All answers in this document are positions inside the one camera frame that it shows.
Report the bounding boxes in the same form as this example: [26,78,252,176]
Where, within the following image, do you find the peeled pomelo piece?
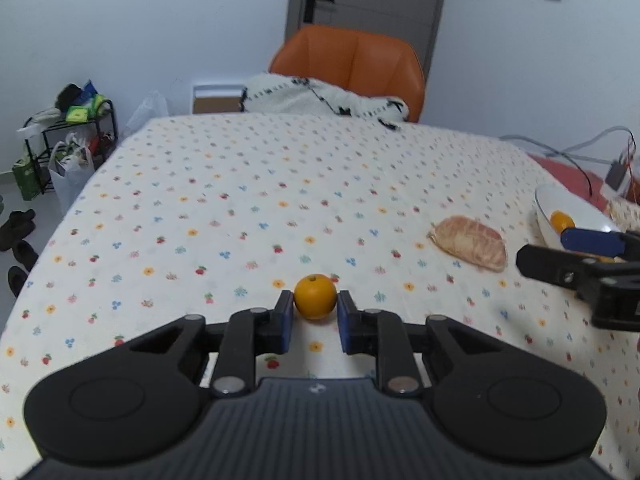
[428,216,508,273]

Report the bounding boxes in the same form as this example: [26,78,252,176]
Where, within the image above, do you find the clear plastic bag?
[120,91,168,141]

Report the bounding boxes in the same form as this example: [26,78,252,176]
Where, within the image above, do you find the black slipper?
[0,209,37,252]
[14,240,40,271]
[7,266,30,297]

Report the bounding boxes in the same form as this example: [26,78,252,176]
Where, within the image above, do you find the green packets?
[66,95,108,123]

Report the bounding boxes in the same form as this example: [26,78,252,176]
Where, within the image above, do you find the red cloth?
[530,155,608,211]

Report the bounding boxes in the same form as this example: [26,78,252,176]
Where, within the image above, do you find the orange chair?
[269,25,426,123]

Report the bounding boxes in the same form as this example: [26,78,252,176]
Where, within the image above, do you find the black power cable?
[500,126,635,196]

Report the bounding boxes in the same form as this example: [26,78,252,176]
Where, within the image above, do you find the white black-patterned blanket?
[240,74,411,131]

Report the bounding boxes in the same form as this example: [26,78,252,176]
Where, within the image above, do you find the small orange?
[293,274,337,321]

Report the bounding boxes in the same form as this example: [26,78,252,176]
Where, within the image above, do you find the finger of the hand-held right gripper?
[516,243,603,295]
[560,227,640,262]

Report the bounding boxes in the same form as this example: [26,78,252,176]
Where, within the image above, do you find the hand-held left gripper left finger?
[127,290,296,397]

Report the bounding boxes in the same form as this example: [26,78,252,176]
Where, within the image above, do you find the black cloth bundle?
[55,84,88,110]

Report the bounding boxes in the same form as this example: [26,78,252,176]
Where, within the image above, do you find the white cloth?
[17,109,66,136]

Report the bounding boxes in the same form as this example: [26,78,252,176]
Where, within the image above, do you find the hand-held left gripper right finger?
[336,290,501,397]

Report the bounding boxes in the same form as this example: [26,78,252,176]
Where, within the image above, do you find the green carton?
[12,159,38,202]

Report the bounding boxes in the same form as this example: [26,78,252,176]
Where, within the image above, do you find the white plastic bag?
[49,132,96,216]

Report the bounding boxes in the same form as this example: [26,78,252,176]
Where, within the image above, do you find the white bowl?
[534,183,623,248]

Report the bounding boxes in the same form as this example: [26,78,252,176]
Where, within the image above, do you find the black metal rack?
[22,100,118,196]

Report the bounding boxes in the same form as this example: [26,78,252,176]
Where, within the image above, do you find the power adapter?
[605,160,628,191]

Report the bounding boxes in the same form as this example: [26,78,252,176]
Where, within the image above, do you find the black door handle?
[302,0,335,26]

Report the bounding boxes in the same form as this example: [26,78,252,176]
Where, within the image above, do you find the white framed board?
[191,80,246,115]

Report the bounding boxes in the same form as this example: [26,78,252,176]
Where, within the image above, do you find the grey door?
[285,0,451,68]

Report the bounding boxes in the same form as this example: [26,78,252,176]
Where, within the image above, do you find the red cable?
[620,132,640,196]

